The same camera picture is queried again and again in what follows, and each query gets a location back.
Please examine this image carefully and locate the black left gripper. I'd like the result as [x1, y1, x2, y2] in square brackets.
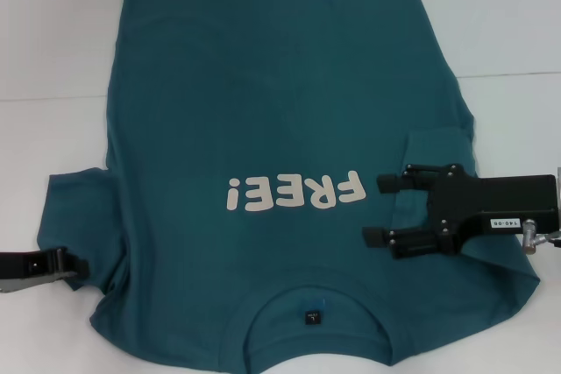
[0, 270, 92, 307]

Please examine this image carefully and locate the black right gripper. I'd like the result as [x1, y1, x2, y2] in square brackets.
[360, 163, 559, 260]

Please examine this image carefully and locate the blue shirt with FREE print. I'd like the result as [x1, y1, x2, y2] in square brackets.
[37, 0, 541, 369]

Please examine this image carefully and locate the right arm plug with cable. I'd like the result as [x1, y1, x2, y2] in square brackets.
[520, 218, 561, 257]

